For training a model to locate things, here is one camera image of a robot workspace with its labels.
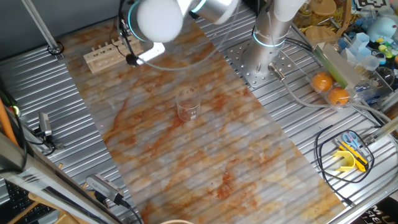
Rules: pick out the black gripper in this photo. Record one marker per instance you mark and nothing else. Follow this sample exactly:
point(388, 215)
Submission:
point(124, 29)

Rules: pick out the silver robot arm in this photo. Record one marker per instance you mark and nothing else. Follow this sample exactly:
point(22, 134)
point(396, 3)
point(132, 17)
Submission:
point(267, 31)

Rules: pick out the wooden test tube rack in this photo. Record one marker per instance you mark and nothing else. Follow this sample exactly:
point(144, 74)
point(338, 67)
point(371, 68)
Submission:
point(99, 57)

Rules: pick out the clear glass beaker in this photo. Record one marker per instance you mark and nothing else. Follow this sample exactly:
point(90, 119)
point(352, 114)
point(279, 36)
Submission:
point(188, 112)

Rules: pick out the orange stick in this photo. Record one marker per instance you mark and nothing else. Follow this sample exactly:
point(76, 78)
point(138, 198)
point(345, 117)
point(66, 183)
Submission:
point(6, 121)

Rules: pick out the orange marble pattern mat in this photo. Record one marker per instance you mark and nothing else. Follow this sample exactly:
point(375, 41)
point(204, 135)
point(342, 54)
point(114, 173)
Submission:
point(217, 155)

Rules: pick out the grey metal beam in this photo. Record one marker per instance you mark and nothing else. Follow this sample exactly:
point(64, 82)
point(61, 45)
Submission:
point(37, 183)

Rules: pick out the glass jar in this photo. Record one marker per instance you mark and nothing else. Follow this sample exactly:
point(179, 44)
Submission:
point(306, 10)

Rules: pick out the wooden board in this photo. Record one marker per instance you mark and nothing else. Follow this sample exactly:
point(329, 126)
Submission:
point(35, 198)

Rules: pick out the round wooden disc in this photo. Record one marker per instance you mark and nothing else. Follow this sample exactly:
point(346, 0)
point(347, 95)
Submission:
point(318, 32)
point(325, 7)

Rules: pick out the black keyboard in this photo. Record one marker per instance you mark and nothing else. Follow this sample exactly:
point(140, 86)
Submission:
point(21, 202)

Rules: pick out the orange fruit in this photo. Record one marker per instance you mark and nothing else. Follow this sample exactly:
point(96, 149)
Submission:
point(321, 81)
point(338, 96)

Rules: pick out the clear plastic fruit tray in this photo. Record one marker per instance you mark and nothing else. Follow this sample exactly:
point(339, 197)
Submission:
point(325, 93)

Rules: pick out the clear box with green strip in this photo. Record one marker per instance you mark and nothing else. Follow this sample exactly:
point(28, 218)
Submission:
point(339, 65)

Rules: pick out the blue hexagonal cup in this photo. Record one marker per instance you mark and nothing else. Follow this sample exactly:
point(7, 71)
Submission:
point(360, 40)

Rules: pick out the clear measuring cup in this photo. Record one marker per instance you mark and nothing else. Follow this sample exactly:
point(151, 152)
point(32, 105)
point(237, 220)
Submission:
point(370, 62)

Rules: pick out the black white marker card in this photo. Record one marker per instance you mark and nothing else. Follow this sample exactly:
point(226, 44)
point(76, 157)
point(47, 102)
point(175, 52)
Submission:
point(371, 3)

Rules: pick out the blue plush toy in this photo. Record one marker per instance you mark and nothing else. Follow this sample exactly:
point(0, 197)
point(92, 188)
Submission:
point(384, 29)

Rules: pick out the yellow curved plastic piece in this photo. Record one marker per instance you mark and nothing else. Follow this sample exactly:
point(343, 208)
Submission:
point(350, 157)

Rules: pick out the yellow green toy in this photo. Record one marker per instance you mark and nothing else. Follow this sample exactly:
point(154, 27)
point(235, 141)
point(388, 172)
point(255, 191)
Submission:
point(384, 49)

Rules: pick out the round glass flask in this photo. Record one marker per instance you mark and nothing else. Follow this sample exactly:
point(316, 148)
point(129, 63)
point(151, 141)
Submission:
point(385, 76)

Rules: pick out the yellow utility knife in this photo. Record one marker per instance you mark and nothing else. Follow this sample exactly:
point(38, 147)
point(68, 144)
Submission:
point(357, 160)

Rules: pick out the aluminium bar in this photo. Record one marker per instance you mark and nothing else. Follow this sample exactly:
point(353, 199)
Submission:
point(385, 130)

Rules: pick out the black bag with white letters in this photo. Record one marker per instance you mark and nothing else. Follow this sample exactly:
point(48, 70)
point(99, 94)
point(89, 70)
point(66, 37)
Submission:
point(379, 214)

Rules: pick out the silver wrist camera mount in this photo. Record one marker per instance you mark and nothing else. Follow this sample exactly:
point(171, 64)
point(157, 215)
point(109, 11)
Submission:
point(152, 51)

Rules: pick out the aluminium frame pole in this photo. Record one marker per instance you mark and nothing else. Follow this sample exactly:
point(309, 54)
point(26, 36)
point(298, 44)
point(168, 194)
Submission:
point(39, 25)

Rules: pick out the small grey camera on mount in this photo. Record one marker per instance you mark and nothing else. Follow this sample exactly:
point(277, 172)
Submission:
point(45, 124)

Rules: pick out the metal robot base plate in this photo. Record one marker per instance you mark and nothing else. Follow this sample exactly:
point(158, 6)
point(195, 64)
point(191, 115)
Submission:
point(248, 76)

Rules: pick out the silver ribbed camera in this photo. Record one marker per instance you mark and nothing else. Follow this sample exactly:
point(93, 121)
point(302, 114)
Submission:
point(102, 186)

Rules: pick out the wooden frame strip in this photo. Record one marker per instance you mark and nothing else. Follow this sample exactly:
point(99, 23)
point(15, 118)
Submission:
point(346, 15)

